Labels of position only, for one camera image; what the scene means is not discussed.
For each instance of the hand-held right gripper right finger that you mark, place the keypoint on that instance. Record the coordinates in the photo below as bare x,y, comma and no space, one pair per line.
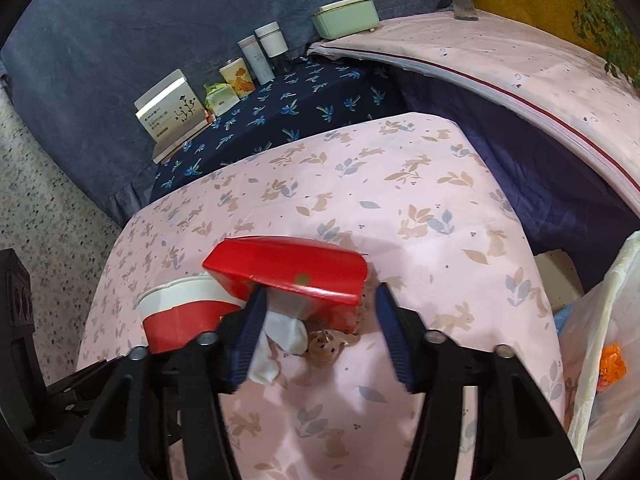
395,340

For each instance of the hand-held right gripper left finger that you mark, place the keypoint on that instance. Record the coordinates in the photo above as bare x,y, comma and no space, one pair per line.
250,340

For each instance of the white tissue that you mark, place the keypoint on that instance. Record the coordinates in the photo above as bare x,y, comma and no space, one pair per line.
285,332

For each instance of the bin with white liner bag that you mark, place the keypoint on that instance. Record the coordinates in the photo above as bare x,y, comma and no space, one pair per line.
605,310

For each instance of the orange snack wrapper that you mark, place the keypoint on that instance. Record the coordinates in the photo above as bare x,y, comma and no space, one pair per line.
612,365

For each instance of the pink rabbit-print tablecloth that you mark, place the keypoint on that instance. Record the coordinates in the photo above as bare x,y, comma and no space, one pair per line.
375,200

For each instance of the cream box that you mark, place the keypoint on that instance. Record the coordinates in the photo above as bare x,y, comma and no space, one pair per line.
557,275

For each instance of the navy floral cloth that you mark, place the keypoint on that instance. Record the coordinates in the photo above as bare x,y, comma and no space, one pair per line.
300,110

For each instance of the white flower-print box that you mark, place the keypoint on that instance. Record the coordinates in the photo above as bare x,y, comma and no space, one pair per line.
172,115

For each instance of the small green packet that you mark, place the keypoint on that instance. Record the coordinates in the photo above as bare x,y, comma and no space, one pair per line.
222,100

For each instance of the yellow floral tin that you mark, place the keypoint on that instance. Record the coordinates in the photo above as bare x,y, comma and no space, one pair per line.
237,80

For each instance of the slim white bottle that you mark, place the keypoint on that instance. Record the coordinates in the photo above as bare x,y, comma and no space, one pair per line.
256,60

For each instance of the pale pink dotted cloth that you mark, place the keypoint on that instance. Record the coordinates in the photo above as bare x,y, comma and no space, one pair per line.
500,65

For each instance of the wide white canister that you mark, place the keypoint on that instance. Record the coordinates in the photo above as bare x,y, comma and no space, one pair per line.
272,42

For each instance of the pale green tissue box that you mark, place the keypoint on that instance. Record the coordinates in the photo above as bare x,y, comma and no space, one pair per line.
347,20

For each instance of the blue-grey cloth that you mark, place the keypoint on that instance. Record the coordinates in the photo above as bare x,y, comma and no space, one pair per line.
125,25

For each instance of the green plant in white pot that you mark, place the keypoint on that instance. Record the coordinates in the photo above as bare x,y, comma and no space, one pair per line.
605,20

